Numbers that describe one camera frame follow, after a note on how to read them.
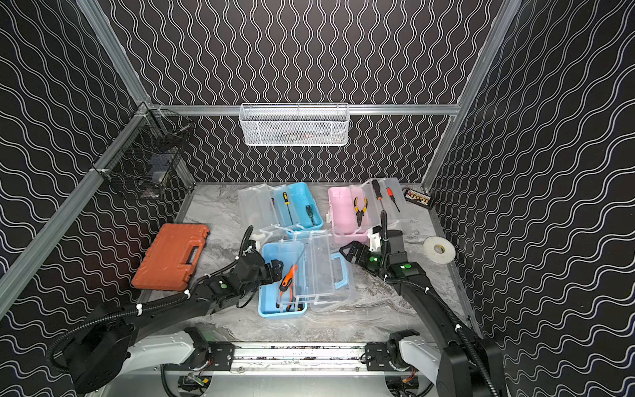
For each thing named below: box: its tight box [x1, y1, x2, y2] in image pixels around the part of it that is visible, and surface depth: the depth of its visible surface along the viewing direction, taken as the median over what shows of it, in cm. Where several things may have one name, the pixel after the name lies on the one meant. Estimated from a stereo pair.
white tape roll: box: [422, 236, 457, 264], surface depth 100 cm
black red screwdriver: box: [372, 179, 385, 211], surface depth 104 cm
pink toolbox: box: [325, 177, 406, 244], surface depth 103 cm
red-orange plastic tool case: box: [132, 222, 211, 292], surface depth 92 cm
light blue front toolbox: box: [257, 229, 357, 319], surface depth 85 cm
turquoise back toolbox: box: [238, 181, 325, 235], surface depth 105 cm
